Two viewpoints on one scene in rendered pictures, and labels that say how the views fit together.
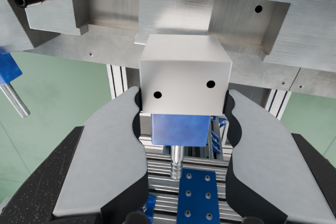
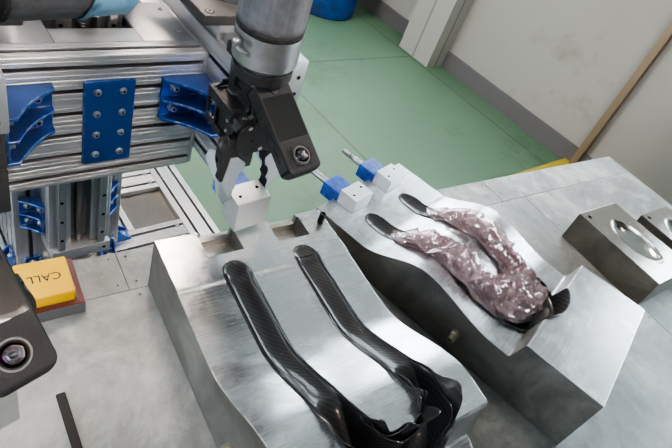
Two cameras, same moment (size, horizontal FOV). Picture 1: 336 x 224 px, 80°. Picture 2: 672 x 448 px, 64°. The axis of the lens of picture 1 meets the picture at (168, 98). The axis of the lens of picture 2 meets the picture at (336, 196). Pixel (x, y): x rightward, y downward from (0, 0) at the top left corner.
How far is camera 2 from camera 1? 0.64 m
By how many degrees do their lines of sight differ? 34
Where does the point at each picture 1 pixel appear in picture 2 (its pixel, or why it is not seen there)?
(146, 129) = (140, 203)
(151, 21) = (265, 230)
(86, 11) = (296, 230)
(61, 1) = (308, 224)
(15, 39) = (328, 208)
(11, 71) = (325, 191)
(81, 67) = not seen: hidden behind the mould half
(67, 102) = (279, 207)
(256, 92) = not seen: outside the picture
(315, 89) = (92, 261)
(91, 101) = not seen: hidden behind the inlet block
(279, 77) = (132, 258)
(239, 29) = (212, 251)
